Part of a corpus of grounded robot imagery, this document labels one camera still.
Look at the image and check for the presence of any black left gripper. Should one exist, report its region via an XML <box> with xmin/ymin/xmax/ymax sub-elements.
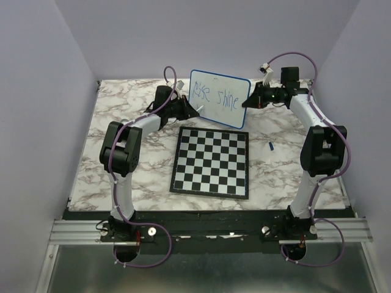
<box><xmin>166</xmin><ymin>95</ymin><xmax>199</xmax><ymax>121</ymax></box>

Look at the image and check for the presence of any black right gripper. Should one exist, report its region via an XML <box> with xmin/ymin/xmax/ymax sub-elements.
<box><xmin>241</xmin><ymin>82</ymin><xmax>284</xmax><ymax>109</ymax></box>

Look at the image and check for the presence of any blue framed whiteboard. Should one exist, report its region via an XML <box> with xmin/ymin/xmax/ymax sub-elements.
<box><xmin>188</xmin><ymin>70</ymin><xmax>251</xmax><ymax>129</ymax></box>

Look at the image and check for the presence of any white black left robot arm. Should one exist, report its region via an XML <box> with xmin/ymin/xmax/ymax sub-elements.
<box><xmin>99</xmin><ymin>85</ymin><xmax>200</xmax><ymax>241</ymax></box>

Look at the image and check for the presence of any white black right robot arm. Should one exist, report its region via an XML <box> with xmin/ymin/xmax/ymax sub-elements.
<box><xmin>242</xmin><ymin>63</ymin><xmax>347</xmax><ymax>239</ymax></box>

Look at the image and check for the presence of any black white chessboard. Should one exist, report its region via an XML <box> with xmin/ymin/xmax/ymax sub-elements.
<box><xmin>169</xmin><ymin>126</ymin><xmax>249</xmax><ymax>200</ymax></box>

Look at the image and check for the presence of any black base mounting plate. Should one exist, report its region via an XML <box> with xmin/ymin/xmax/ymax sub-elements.
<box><xmin>60</xmin><ymin>209</ymin><xmax>318</xmax><ymax>266</ymax></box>

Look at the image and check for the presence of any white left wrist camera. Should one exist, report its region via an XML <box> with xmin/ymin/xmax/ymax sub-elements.
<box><xmin>166</xmin><ymin>80</ymin><xmax>186</xmax><ymax>100</ymax></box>

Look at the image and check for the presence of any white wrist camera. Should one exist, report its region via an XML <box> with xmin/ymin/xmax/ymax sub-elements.
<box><xmin>166</xmin><ymin>80</ymin><xmax>186</xmax><ymax>100</ymax></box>
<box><xmin>258</xmin><ymin>63</ymin><xmax>274</xmax><ymax>85</ymax></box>

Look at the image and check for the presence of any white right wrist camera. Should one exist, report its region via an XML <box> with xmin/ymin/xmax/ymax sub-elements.
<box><xmin>258</xmin><ymin>63</ymin><xmax>274</xmax><ymax>85</ymax></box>

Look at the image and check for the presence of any aluminium frame rail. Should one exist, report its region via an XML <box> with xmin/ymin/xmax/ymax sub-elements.
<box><xmin>36</xmin><ymin>206</ymin><xmax>387</xmax><ymax>292</ymax></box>

